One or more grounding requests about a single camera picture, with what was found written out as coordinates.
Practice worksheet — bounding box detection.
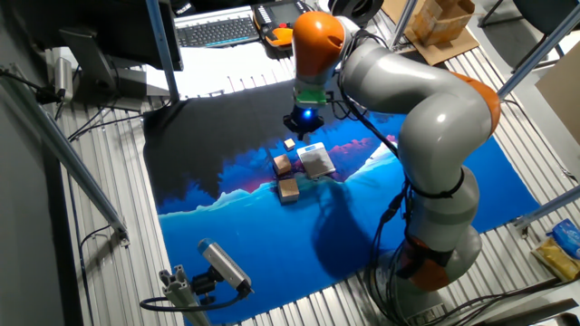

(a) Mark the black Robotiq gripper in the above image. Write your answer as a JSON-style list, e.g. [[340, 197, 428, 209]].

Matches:
[[283, 106, 326, 131]]

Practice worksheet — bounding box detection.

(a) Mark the medium wooden cube block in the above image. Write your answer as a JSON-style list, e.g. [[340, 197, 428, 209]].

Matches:
[[272, 154, 293, 177]]

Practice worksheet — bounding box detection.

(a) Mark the silver digital pocket scale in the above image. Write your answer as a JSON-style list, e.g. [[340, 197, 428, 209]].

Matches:
[[296, 141, 337, 180]]

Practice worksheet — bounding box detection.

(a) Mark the large wooden cube block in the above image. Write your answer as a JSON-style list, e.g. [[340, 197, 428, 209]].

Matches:
[[276, 177, 301, 205]]

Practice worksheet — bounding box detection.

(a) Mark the orange black teach pendant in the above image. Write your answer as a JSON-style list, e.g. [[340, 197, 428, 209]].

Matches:
[[252, 0, 318, 49]]

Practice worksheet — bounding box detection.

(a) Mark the blue black landscape print cloth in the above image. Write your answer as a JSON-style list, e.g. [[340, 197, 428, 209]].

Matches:
[[142, 62, 540, 325]]

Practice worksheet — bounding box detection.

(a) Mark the black computer keyboard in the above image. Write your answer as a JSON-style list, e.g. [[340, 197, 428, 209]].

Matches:
[[174, 5, 260, 49]]

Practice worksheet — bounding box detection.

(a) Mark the flat brown cardboard sheet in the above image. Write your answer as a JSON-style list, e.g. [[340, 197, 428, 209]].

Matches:
[[380, 0, 480, 67]]

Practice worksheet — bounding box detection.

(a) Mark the brown cardboard box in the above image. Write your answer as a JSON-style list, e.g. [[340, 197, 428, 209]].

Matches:
[[410, 0, 476, 46]]

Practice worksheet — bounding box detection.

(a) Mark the black computer monitor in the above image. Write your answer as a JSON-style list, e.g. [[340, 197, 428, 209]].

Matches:
[[8, 0, 185, 112]]

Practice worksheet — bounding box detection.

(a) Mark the long diagonal aluminium beam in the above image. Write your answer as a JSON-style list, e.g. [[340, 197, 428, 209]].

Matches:
[[0, 62, 131, 248]]

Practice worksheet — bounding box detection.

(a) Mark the silver cylindrical device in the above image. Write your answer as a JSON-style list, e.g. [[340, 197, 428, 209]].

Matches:
[[53, 57, 73, 103]]

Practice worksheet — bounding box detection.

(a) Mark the tan cardboard panel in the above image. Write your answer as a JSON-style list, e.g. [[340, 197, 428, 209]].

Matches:
[[535, 43, 580, 146]]

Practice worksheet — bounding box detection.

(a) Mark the black office chair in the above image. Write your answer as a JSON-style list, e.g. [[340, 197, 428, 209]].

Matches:
[[478, 0, 580, 73]]

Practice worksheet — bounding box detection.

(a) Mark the yellow plastic bag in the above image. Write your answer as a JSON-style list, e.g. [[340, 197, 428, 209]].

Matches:
[[530, 237, 580, 283]]

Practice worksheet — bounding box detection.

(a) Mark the blue plastic bag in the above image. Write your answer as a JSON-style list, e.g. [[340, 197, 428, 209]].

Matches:
[[546, 218, 580, 260]]

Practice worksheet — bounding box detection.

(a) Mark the green wrist mount plate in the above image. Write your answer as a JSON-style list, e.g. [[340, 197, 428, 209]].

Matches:
[[294, 88, 328, 108]]

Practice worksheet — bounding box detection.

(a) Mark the aluminium frame post with foot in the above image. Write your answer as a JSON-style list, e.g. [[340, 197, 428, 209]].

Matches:
[[389, 0, 418, 51]]

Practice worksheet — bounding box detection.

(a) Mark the blue grey upright frame post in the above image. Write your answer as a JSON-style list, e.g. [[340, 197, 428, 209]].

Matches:
[[144, 0, 181, 103]]

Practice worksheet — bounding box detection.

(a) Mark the silver blue exterior camera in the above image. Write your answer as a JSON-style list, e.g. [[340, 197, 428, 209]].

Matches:
[[198, 238, 254, 295]]

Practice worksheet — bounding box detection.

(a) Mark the short aluminium profile mount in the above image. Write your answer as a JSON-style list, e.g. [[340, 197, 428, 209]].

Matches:
[[158, 264, 212, 326]]

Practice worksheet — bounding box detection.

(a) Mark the black camera cable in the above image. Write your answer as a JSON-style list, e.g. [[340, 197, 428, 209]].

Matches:
[[139, 289, 246, 313]]

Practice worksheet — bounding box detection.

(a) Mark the diagonal aluminium frame post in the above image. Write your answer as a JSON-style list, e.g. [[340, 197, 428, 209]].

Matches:
[[496, 4, 580, 101]]

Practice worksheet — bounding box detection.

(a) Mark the short aluminium frame beam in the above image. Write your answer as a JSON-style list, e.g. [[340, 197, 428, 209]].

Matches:
[[511, 185, 580, 230]]

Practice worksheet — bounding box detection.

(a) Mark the black cable with plug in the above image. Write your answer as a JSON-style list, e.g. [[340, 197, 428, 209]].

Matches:
[[0, 67, 63, 105]]

